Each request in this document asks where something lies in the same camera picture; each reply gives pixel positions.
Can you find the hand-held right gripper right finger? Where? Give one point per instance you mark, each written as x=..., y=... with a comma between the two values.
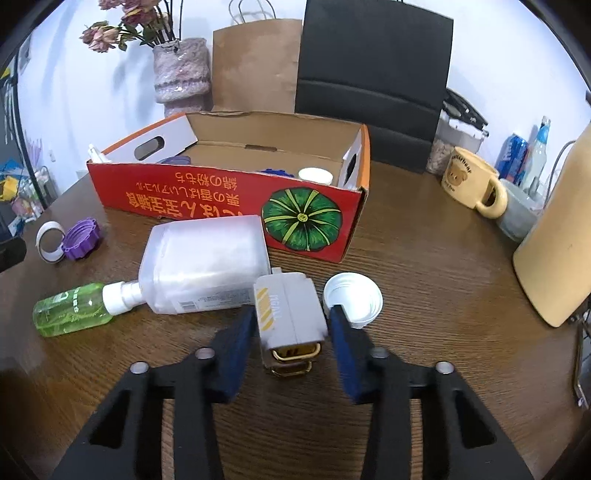
x=344, y=350

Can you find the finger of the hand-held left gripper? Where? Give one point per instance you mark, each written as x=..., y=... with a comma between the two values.
x=11, y=254

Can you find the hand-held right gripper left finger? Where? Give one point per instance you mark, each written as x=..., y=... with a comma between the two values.
x=235, y=350

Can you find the white ribbed jar lid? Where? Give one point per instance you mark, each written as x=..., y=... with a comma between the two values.
x=315, y=176
x=355, y=295

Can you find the beige cube toy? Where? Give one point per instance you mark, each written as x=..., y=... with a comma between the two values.
x=291, y=309

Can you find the purple notched jar lid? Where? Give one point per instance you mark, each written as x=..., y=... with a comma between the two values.
x=81, y=240

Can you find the green spray bottle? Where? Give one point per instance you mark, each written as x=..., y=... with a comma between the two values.
x=69, y=311

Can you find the translucent plastic container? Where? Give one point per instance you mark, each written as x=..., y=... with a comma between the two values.
x=203, y=263

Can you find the white spray bottle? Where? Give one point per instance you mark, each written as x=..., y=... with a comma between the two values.
x=94, y=154

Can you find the red cardboard box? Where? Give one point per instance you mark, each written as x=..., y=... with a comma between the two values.
x=207, y=198

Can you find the blue notched jar lid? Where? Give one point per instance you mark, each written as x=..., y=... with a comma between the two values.
x=277, y=172

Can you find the lavender jar lid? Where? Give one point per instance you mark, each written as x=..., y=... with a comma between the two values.
x=175, y=160

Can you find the rack of colourful toys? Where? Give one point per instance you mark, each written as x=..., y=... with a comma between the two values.
x=18, y=194

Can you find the yellow bear mug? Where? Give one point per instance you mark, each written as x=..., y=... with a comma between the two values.
x=466, y=177

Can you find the pale grey cup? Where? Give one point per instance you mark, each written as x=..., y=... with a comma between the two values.
x=517, y=212

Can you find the yellow thermos jug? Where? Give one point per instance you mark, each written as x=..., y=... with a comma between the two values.
x=558, y=258

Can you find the clear food container black lid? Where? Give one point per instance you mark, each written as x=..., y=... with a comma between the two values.
x=445, y=138

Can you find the dried pink flowers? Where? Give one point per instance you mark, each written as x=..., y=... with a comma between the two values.
x=104, y=34

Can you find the black smartphone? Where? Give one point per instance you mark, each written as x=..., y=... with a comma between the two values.
x=581, y=383

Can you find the pink textured vase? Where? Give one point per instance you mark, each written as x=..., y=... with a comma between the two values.
x=180, y=74

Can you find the blue drink can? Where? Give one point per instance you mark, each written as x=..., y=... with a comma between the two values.
x=512, y=157

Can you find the clear drink bottle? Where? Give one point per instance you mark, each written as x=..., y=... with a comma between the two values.
x=538, y=152

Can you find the black paper bag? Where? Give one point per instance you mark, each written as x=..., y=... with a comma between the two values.
x=369, y=69

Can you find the brown paper bag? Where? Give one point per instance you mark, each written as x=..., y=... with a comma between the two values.
x=254, y=64

